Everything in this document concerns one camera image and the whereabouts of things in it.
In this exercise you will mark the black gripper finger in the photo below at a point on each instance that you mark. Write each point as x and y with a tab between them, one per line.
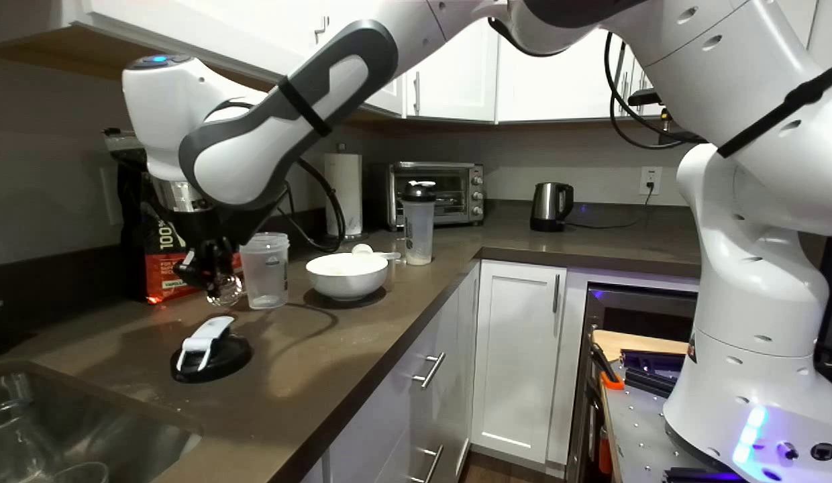
198	271
230	283

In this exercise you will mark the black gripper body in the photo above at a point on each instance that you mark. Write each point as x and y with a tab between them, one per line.
217	235

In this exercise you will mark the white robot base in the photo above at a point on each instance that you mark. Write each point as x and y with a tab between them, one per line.
645	448

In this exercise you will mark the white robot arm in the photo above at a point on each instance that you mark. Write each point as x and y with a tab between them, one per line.
759	180

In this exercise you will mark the clear open shaker cup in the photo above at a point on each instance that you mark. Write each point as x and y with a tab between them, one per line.
264	264

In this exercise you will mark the shaker bottle with black lid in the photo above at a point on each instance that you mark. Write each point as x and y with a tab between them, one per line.
419	220

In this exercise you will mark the black whey protein bag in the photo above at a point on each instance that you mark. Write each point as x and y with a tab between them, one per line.
150	240

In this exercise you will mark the white bowl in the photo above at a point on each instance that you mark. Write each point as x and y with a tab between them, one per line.
348	275

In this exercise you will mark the stainless steel sink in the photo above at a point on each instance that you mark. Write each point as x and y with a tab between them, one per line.
64	429

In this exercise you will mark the toaster oven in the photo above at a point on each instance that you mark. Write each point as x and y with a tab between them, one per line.
457	188

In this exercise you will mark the electric kettle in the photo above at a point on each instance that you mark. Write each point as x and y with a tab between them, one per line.
551	205

